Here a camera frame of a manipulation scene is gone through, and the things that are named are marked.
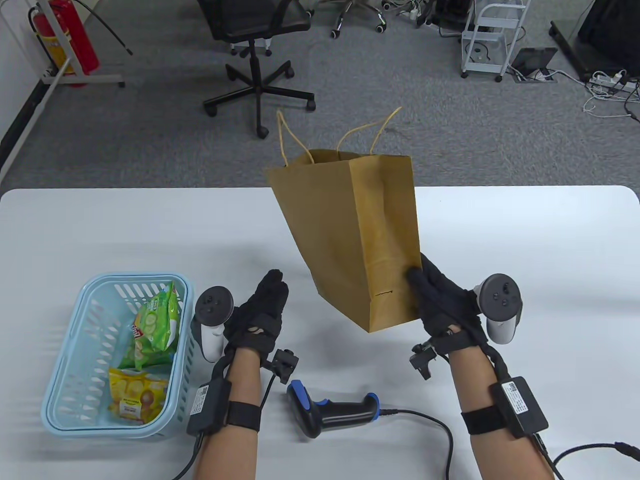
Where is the person's right hand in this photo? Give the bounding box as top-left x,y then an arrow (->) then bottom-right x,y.
404,252 -> 488,356

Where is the person's left hand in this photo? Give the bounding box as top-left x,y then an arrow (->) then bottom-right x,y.
223,269 -> 291,358

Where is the green bag of chips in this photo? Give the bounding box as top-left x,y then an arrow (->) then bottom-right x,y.
119,312 -> 177,372
149,281 -> 182,351

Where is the brown paper bag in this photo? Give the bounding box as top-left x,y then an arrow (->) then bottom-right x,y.
266,106 -> 421,333

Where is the yellow bag of chips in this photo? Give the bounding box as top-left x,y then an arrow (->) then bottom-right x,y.
108,367 -> 169,426

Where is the person's left forearm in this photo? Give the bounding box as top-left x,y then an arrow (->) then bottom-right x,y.
192,345 -> 263,480

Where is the person's right forearm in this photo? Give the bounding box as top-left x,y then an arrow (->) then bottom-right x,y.
447,345 -> 556,480

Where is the black white tracking controller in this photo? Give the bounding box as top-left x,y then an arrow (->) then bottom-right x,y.
191,286 -> 234,363
472,273 -> 524,345

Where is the black sensor box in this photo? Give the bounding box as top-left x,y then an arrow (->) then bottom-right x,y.
186,380 -> 232,436
489,376 -> 549,438

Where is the light blue plastic basket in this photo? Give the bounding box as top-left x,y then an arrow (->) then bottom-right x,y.
40,272 -> 201,439

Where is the white rolling cart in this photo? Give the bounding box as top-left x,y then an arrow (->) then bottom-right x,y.
460,0 -> 532,83

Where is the white power strip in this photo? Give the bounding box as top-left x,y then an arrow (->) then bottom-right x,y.
590,71 -> 640,93

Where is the white whiteboard stand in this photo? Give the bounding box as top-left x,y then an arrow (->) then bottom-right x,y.
0,0 -> 126,183

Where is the black office chair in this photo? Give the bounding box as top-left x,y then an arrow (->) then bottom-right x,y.
196,0 -> 317,139

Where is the chrome swivel chair base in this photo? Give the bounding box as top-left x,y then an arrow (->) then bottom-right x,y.
320,0 -> 388,38

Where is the black equipment stand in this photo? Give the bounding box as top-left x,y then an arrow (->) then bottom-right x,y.
549,0 -> 640,83

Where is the red fire extinguisher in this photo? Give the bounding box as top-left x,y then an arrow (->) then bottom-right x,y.
27,0 -> 133,88

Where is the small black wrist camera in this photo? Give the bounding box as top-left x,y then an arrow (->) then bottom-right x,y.
409,340 -> 437,381
260,348 -> 300,385

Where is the black forearm strap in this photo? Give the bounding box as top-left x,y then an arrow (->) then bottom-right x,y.
225,401 -> 262,433
460,410 -> 506,435

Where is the black scanner cable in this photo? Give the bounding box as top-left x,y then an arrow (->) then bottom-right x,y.
377,409 -> 455,480

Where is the black sensor box cable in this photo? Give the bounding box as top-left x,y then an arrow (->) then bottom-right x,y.
172,432 -> 206,480
532,432 -> 640,480

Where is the white floor cable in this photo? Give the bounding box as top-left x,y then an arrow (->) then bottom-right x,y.
582,91 -> 640,122

